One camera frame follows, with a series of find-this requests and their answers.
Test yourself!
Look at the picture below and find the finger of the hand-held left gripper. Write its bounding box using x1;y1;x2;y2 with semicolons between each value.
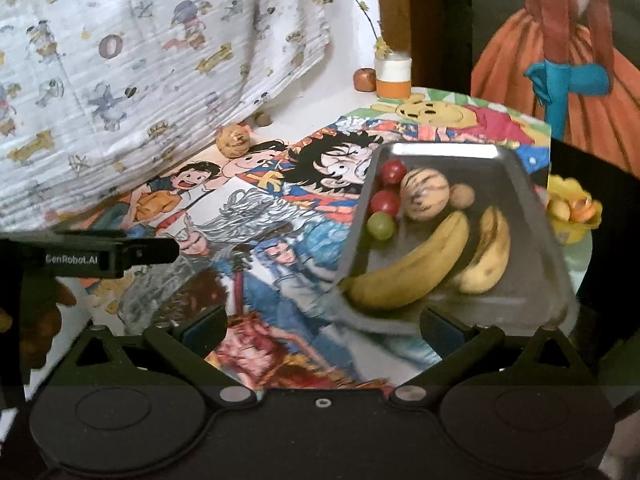
122;238;179;266

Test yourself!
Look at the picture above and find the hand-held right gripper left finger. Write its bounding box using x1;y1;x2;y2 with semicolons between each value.
62;305;261;406

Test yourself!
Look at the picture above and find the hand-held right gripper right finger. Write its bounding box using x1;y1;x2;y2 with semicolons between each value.
390;306;593;406

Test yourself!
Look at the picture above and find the long yellow banana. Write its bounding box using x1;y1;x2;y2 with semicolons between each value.
342;210;471;310

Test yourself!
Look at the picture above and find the short spotted yellow banana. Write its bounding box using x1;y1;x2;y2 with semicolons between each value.
457;205;512;295

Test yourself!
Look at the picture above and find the metal tray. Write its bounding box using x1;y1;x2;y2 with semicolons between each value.
337;141;581;356

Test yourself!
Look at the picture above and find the green grape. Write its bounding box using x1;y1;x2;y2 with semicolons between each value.
367;211;396;241

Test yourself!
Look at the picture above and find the brown oval fruit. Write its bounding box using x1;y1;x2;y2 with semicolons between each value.
448;183;476;209

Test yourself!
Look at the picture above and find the striped pepino melon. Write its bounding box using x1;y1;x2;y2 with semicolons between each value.
399;167;451;222

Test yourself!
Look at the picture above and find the red cherry tomato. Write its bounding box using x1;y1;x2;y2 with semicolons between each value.
369;190;401;216
378;159;408;187

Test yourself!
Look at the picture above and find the person's left hand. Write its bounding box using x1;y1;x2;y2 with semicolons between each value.
19;279;77;386

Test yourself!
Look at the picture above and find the colourful cartoon-print table cover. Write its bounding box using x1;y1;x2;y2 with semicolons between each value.
75;87;553;393

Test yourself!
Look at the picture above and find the walnut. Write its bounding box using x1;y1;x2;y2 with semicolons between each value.
215;125;252;158

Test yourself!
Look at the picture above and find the white cartoon-print blanket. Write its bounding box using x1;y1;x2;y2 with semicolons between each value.
0;0;336;233

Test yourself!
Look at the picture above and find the orange and white jar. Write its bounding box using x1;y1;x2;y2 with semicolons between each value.
374;51;413;100

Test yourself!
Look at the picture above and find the dried yellow flower sprig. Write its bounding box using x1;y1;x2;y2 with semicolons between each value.
353;0;396;58

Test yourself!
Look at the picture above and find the orange dress painting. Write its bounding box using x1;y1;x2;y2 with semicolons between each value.
470;0;640;176

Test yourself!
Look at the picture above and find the wooden furniture frame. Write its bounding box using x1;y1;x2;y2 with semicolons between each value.
375;0;471;96

